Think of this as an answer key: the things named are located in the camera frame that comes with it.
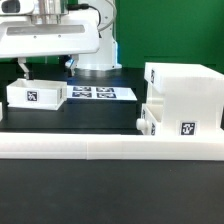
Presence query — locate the white drawer cabinet frame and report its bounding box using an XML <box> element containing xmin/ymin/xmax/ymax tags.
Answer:
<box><xmin>142</xmin><ymin>62</ymin><xmax>224</xmax><ymax>137</ymax></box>

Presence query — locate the white drawer box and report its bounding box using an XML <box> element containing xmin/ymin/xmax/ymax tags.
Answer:
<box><xmin>6</xmin><ymin>78</ymin><xmax>67</xmax><ymax>110</ymax></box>
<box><xmin>136</xmin><ymin>104</ymin><xmax>163</xmax><ymax>136</ymax></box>

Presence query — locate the white rear drawer box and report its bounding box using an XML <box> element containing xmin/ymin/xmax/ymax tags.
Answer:
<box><xmin>6</xmin><ymin>78</ymin><xmax>67</xmax><ymax>110</ymax></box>

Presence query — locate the white L-shaped table fence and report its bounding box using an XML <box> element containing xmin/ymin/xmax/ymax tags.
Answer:
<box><xmin>0</xmin><ymin>132</ymin><xmax>224</xmax><ymax>161</ymax></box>

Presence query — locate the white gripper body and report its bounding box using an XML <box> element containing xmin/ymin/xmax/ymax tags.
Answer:
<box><xmin>0</xmin><ymin>15</ymin><xmax>99</xmax><ymax>58</ymax></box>

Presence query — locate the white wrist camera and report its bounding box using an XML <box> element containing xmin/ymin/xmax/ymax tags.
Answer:
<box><xmin>0</xmin><ymin>0</ymin><xmax>34</xmax><ymax>15</ymax></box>

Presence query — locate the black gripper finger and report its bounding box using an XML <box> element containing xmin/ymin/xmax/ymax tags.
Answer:
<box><xmin>18</xmin><ymin>58</ymin><xmax>30</xmax><ymax>80</ymax></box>
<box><xmin>65</xmin><ymin>55</ymin><xmax>79</xmax><ymax>77</ymax></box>

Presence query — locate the white marker tag sheet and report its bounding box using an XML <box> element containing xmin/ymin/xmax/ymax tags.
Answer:
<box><xmin>67</xmin><ymin>85</ymin><xmax>137</xmax><ymax>101</ymax></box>

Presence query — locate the white front drawer box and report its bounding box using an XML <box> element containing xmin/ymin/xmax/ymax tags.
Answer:
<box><xmin>136</xmin><ymin>104</ymin><xmax>163</xmax><ymax>136</ymax></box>

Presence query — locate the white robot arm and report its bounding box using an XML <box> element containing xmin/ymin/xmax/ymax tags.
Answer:
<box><xmin>0</xmin><ymin>0</ymin><xmax>104</xmax><ymax>80</ymax></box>

